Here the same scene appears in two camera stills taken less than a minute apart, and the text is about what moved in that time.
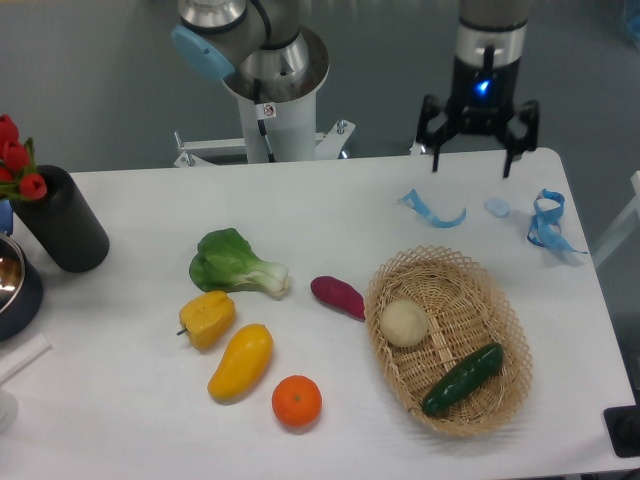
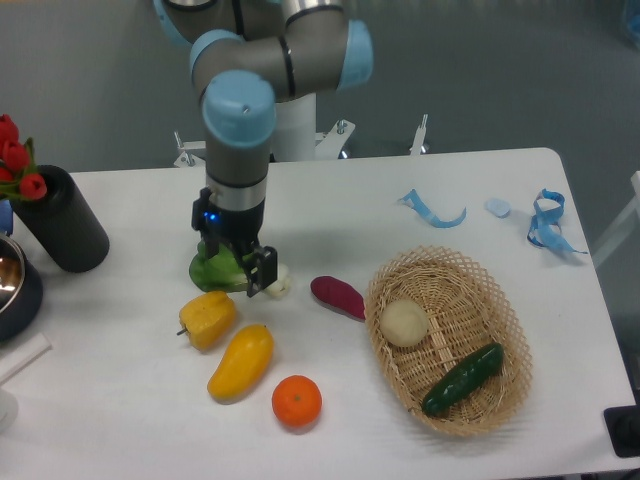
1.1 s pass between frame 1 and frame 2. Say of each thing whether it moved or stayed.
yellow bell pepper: stayed
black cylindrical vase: stayed
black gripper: moved
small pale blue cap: stayed
